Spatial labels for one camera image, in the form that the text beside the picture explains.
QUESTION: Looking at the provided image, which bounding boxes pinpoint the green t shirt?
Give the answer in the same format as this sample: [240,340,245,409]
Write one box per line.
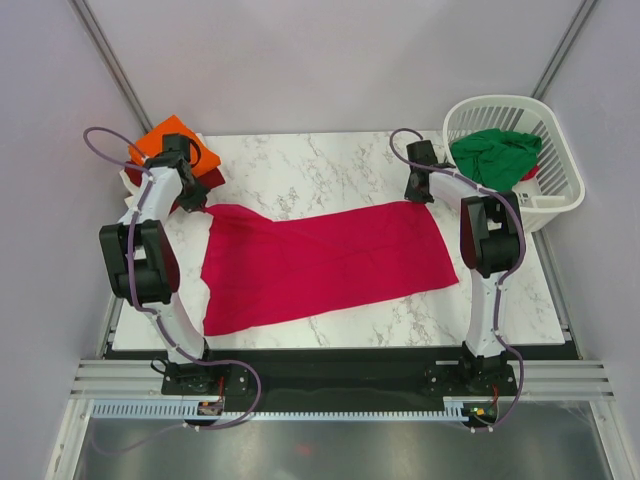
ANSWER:
[450,128,542,191]

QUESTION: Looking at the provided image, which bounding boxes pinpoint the folded white t shirt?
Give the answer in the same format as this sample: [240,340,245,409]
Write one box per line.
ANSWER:
[118,168,181,218]

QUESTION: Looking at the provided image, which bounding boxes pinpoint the pink red t shirt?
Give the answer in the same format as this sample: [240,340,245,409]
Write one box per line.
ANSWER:
[201,201,458,336]

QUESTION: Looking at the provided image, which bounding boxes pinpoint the white slotted cable duct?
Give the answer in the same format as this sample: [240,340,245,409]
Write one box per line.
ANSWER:
[90,398,474,422]

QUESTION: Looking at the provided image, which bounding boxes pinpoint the aluminium frame rail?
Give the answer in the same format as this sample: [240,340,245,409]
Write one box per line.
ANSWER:
[72,360,614,400]

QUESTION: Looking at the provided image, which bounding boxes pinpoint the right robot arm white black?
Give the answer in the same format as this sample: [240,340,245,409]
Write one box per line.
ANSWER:
[405,140,526,394]

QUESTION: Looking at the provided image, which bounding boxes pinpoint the folded orange t shirt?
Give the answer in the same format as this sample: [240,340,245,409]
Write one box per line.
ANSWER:
[135,115,221,177]

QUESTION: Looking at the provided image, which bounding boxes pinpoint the folded dark red t shirt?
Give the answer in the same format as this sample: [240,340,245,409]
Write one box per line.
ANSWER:
[120,158,225,208]

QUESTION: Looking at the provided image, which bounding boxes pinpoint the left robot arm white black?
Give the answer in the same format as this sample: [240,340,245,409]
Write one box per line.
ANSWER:
[99,133,220,393]

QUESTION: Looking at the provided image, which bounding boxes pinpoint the white plastic laundry basket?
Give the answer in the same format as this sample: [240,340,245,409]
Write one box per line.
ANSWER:
[442,95,586,233]

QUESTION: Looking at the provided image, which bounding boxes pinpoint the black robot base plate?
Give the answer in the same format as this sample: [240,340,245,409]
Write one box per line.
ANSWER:
[151,346,517,411]

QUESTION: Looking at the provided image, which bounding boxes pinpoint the red garment under green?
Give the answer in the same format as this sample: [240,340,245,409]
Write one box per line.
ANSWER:
[512,164,540,188]

